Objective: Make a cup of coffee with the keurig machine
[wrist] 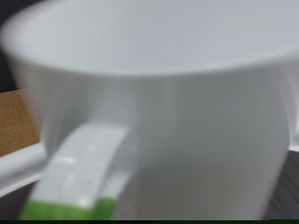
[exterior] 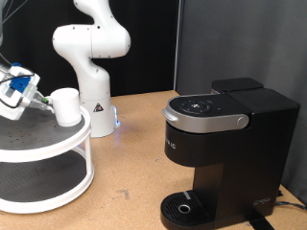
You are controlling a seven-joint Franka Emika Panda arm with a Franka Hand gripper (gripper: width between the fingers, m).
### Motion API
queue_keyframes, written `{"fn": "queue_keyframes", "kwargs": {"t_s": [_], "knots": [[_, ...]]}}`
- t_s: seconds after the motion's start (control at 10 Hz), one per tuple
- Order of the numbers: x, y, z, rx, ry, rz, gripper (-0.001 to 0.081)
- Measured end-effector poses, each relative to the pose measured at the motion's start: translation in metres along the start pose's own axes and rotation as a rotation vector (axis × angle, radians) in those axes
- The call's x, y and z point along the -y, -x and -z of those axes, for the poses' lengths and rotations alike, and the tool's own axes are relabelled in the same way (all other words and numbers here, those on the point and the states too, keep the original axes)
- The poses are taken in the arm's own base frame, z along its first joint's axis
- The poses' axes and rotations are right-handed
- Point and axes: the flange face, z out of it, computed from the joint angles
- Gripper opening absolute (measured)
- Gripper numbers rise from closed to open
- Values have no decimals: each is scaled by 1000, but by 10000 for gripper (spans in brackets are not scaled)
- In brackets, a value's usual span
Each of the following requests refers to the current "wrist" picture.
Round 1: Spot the white mug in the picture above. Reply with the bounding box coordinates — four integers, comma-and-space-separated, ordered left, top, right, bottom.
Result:
0, 0, 299, 220

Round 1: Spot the green tape piece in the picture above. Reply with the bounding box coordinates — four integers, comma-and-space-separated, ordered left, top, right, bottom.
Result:
18, 196, 119, 220

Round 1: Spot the white two-tier turntable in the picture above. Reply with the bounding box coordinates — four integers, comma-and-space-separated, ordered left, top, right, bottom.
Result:
0, 124, 299, 220

